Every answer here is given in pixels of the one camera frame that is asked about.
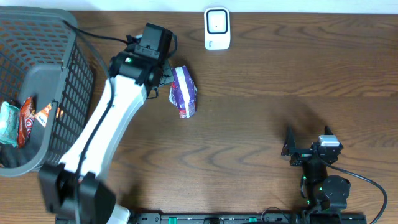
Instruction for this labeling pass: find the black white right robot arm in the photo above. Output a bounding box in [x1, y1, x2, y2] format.
[281, 126, 351, 212]

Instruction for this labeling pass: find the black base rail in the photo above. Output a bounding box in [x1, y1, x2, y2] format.
[128, 211, 367, 224]

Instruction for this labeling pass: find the white barcode scanner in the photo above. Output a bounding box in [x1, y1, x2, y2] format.
[204, 7, 231, 50]

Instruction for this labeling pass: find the orange tissue pack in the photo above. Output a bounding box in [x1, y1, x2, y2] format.
[35, 103, 64, 127]

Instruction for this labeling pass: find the orange red snack bar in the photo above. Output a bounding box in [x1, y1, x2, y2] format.
[17, 96, 35, 149]

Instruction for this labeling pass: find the grey plastic basket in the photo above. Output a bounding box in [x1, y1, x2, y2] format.
[1, 6, 94, 177]

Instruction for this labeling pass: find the purple red snack packet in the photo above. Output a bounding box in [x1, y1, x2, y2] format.
[169, 66, 197, 119]

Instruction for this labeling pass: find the teal wet wipes packet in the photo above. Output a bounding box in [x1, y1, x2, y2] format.
[0, 101, 19, 147]

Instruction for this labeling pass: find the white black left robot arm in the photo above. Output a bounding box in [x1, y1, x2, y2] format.
[39, 23, 177, 223]

